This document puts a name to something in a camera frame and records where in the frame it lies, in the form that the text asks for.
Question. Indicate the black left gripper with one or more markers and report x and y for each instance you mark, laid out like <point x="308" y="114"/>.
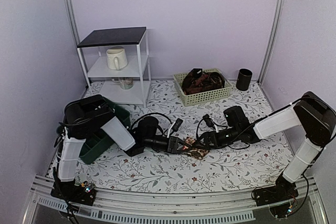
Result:
<point x="172" y="146"/>

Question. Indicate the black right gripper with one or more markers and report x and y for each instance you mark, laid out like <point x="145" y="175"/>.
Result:
<point x="208" y="137"/>

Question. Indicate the cream floral patterned tie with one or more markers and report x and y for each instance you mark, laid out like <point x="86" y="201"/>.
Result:
<point x="196" y="153"/>

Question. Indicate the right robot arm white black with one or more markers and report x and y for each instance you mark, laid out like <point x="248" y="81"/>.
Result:
<point x="309" y="120"/>

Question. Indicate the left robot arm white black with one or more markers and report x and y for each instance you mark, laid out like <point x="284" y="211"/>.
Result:
<point x="88" y="116"/>

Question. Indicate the dark brown rolled ties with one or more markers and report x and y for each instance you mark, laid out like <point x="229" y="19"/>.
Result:
<point x="198" y="81"/>

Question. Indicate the floral patterned table mat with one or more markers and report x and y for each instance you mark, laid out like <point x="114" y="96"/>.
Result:
<point x="232" y="168"/>

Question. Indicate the pale green perforated basket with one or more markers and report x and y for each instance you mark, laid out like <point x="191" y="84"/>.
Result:
<point x="203" y="97"/>

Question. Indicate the black cylindrical cup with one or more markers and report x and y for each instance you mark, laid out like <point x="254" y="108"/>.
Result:
<point x="243" y="79"/>

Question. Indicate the dark green plastic bin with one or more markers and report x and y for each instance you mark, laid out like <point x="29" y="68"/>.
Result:
<point x="100" y="141"/>

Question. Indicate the white shelf with black top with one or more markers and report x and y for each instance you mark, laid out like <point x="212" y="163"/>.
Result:
<point x="124" y="68"/>

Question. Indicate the white ceramic mug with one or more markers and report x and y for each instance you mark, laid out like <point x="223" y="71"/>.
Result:
<point x="116" y="58"/>

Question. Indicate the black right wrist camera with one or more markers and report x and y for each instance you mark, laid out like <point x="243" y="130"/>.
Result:
<point x="235" y="117"/>

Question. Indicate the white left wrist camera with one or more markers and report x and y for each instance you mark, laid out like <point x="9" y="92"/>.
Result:
<point x="174" y="127"/>

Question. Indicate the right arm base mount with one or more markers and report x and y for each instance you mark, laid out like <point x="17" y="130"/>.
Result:
<point x="281" y="191"/>

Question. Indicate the aluminium front rail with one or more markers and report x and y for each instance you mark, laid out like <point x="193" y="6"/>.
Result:
<point x="239" y="206"/>

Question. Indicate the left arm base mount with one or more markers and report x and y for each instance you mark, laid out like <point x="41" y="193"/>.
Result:
<point x="84" y="193"/>

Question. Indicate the right aluminium frame post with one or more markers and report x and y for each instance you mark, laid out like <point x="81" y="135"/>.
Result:
<point x="271" y="41"/>

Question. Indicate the aluminium frame post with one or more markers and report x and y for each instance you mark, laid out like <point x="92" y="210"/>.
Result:
<point x="271" y="41"/>
<point x="75" y="34"/>

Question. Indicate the left aluminium frame post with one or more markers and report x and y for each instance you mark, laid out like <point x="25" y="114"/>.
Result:
<point x="75" y="34"/>

